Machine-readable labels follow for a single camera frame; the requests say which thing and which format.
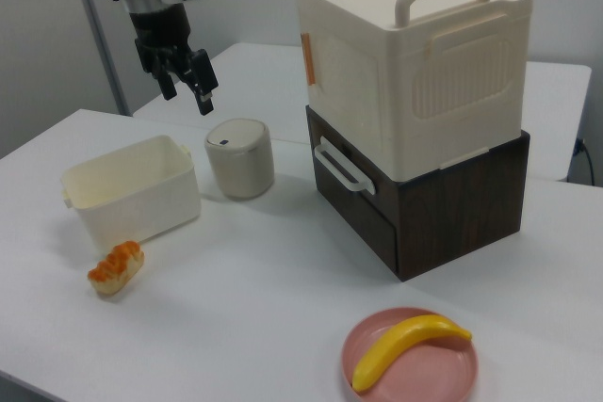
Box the cream plastic box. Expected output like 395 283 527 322
59 134 203 255

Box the yellow toy banana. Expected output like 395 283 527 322
351 313 473 394

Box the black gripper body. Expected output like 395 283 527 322
128 2 207 79

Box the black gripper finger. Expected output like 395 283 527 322
182 48 220 117
153 58 180 102

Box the orange glazed toy bread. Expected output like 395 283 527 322
87 240 147 299

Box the black cable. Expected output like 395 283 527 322
575 137 596 187

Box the beige small lidded trash can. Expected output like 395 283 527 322
204 117 276 201

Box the white drawer handle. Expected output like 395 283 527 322
313 135 379 197

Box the dark wooden drawer cabinet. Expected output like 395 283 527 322
304 104 531 283

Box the pink plate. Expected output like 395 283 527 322
340 306 480 402

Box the grey metal pole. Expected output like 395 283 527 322
81 0 132 117

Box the cream storage box with handles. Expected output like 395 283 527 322
291 0 536 183

